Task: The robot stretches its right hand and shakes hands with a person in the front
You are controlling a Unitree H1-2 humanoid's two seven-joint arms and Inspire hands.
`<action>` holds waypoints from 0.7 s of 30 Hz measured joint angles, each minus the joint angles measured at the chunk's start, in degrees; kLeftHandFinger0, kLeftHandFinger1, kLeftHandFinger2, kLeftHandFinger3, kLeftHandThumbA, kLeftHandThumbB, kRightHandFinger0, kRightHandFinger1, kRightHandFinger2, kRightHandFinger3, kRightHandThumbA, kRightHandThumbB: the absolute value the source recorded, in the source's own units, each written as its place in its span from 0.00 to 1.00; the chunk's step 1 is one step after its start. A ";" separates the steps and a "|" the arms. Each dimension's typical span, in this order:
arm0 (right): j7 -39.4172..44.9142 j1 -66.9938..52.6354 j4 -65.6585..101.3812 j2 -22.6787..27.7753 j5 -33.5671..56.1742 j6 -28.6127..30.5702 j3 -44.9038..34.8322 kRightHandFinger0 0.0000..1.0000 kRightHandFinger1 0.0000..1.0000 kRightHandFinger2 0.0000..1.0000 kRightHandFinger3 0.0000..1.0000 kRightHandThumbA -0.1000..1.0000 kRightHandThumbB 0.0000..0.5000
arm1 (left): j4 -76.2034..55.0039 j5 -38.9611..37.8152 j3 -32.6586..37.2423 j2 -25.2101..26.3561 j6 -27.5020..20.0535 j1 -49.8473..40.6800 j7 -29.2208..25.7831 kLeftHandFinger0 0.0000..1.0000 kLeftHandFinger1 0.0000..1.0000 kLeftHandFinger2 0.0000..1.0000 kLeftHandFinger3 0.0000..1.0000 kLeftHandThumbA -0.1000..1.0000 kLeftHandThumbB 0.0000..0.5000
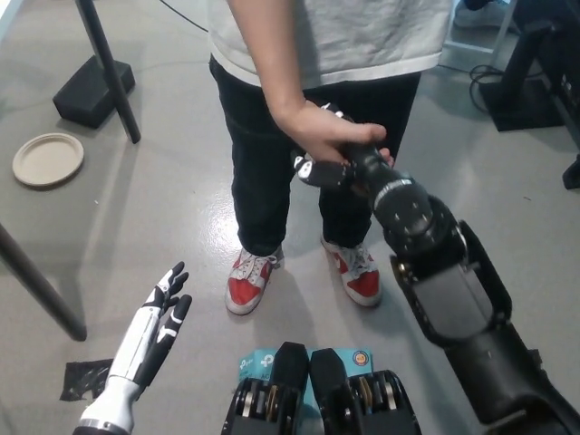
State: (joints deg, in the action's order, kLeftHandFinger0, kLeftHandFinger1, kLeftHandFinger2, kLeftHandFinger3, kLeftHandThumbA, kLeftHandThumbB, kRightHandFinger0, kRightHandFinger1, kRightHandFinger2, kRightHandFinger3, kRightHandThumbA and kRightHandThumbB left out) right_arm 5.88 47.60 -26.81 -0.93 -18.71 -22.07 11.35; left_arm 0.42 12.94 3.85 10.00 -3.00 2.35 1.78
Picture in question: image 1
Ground thick black table leg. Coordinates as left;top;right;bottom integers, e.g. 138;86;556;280
0;221;88;342

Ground thin black table leg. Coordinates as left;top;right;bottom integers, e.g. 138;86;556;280
74;0;141;145

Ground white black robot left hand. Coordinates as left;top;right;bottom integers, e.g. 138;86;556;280
74;261;194;431

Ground white metal frame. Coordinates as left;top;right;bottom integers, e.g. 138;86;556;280
441;0;517;58

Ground thin black floor cable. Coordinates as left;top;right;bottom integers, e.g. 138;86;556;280
160;0;212;33

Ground black equipment frame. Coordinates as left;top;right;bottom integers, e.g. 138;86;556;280
516;0;580;153

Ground black foam block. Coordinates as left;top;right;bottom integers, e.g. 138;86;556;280
52;54;137;131

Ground red white right sneaker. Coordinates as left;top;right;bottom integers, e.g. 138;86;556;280
225;246;285;315

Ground black looped floor cable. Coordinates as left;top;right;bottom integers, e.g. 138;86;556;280
469;64;507;114

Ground black robot left torso block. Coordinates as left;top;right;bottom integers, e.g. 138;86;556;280
220;342;313;435

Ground black equipment foot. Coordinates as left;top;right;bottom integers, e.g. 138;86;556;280
561;154;580;191

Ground teal router box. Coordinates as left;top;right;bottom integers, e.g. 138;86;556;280
237;347;375;425

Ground person's bare right hand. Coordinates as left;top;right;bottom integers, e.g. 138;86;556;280
276;100;394;169

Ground black stand with base plate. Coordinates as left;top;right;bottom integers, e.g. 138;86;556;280
478;22;566;132

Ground red white sneaker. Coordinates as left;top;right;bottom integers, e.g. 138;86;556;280
225;246;285;315
320;235;382;308

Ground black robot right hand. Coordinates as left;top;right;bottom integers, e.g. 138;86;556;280
291;102;400;194

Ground person white shirt black trousers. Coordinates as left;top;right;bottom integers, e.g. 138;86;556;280
208;0;454;259

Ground red white left sneaker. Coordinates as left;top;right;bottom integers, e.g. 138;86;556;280
320;235;382;308

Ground beige paper plate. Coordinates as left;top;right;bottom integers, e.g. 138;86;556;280
12;132;86;189

